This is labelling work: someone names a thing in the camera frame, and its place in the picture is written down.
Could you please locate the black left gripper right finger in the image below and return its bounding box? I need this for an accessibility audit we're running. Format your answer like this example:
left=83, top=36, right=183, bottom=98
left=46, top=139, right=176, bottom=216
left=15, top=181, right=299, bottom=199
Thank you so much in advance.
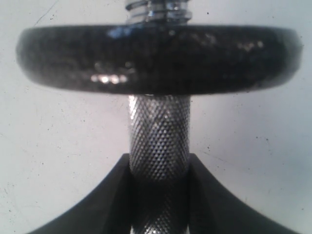
left=189, top=154, right=283, bottom=234

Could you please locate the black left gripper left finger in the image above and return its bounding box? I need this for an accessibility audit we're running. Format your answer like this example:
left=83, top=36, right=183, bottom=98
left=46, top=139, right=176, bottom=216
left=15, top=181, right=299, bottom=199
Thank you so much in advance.
left=31, top=154, right=131, bottom=234

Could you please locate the chrome threaded dumbbell bar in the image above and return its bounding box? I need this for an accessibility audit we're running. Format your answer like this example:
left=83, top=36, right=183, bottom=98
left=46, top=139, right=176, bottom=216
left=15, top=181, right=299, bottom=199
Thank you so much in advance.
left=125, top=0, right=193, bottom=234

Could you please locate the black weight plate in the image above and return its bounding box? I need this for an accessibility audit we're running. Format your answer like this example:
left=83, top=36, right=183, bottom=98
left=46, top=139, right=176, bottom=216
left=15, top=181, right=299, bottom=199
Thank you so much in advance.
left=16, top=23, right=303, bottom=95

